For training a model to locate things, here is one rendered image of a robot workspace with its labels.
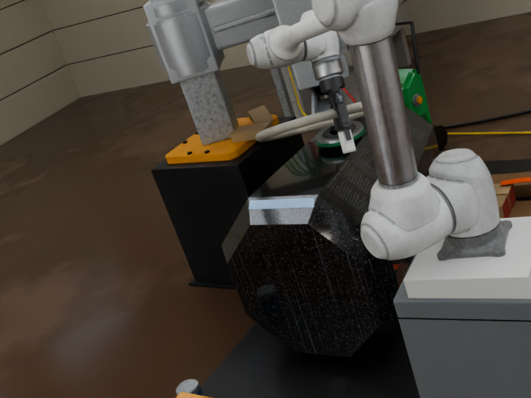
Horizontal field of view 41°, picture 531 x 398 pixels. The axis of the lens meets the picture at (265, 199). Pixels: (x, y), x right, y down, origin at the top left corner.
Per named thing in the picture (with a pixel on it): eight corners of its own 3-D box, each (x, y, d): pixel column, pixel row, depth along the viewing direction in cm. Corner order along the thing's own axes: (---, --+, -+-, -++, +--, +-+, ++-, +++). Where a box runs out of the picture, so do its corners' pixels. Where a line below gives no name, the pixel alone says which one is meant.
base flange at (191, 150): (163, 164, 385) (160, 156, 383) (214, 126, 420) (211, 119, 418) (235, 160, 356) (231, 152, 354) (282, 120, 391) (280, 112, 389)
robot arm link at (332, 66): (337, 58, 224) (341, 77, 224) (309, 65, 223) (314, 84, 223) (342, 53, 215) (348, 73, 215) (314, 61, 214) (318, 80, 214)
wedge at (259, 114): (250, 119, 397) (246, 110, 395) (266, 113, 398) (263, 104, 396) (257, 127, 379) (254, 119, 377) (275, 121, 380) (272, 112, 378)
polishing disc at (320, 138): (370, 129, 306) (370, 127, 305) (326, 148, 302) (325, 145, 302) (352, 119, 325) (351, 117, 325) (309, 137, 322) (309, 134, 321)
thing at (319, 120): (269, 142, 271) (266, 135, 271) (395, 107, 263) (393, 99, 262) (244, 142, 223) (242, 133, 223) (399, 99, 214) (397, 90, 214)
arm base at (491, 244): (514, 217, 205) (510, 200, 203) (505, 257, 187) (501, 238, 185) (451, 223, 214) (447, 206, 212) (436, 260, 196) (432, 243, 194)
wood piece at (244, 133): (233, 142, 369) (230, 134, 367) (241, 135, 377) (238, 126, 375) (267, 138, 359) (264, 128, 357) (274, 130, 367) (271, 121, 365)
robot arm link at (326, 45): (333, 60, 226) (295, 68, 221) (320, 12, 225) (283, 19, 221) (348, 52, 216) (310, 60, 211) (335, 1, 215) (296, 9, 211)
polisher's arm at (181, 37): (157, 76, 356) (139, 28, 347) (168, 60, 388) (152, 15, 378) (300, 33, 345) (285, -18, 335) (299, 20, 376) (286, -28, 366)
